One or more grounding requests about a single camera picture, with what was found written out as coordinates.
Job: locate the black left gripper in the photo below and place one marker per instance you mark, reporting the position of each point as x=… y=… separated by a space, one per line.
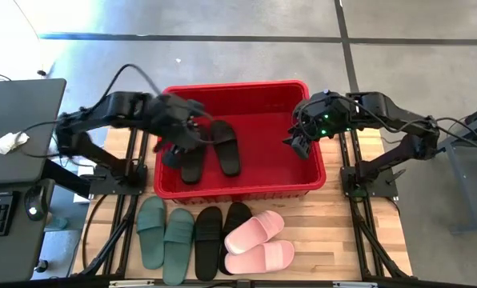
x=174 y=120

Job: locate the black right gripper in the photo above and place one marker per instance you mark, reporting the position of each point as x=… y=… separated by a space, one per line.
x=326 y=114

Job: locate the black wide ribbed slide sandal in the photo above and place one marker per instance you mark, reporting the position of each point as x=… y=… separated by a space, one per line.
x=226 y=152
x=192 y=172

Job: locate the green slide sandal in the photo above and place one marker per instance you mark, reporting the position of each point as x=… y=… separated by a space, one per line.
x=151 y=236
x=177 y=248

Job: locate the pink slide sandal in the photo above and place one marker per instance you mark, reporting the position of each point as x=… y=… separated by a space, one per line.
x=254 y=232
x=262 y=258

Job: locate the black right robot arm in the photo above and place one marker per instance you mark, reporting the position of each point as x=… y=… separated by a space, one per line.
x=382 y=106

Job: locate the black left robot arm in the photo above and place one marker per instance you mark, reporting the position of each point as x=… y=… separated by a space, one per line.
x=102 y=114

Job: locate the red plastic bin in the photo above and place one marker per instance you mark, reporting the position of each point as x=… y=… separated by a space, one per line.
x=262 y=160

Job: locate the white power adapter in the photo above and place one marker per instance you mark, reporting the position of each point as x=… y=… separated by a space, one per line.
x=82 y=198

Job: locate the black desk foot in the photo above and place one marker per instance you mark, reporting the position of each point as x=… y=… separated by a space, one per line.
x=66 y=180

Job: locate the teal floor object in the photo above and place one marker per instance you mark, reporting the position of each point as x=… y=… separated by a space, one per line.
x=58 y=224

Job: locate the black computer mouse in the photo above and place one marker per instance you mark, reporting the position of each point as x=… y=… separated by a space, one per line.
x=36 y=204

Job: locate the dark grey desk panel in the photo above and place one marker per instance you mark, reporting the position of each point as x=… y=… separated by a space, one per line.
x=22 y=112

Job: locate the white crumpled tissue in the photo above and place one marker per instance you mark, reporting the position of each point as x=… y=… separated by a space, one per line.
x=11 y=142

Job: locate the grey metal cart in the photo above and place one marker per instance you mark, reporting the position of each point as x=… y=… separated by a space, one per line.
x=462 y=160

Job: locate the black desk caster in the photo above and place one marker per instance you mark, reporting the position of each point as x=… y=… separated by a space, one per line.
x=41 y=266

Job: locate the dark grey keyboard desk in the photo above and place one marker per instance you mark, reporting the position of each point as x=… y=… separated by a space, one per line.
x=18 y=256

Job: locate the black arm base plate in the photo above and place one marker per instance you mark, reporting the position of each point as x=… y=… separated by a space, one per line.
x=382 y=188
x=106 y=186

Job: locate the silver metal bracket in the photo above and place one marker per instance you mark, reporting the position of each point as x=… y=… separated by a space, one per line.
x=354 y=285
x=130 y=283

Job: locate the black table edge rail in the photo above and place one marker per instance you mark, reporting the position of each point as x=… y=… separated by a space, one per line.
x=242 y=285

